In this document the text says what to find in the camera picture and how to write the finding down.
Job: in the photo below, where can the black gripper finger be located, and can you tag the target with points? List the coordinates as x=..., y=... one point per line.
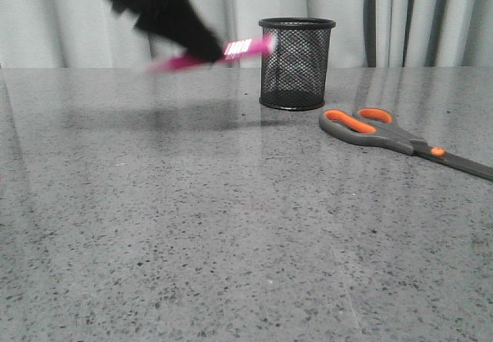
x=192, y=34

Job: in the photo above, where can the pink highlighter pen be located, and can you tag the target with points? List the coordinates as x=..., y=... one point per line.
x=233, y=52

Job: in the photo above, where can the grey orange scissors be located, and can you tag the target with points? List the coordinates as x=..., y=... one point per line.
x=377, y=128

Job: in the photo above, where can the black mesh pen holder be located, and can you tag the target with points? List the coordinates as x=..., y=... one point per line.
x=293, y=75

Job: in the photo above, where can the grey curtain backdrop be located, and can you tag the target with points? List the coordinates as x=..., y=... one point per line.
x=372, y=33

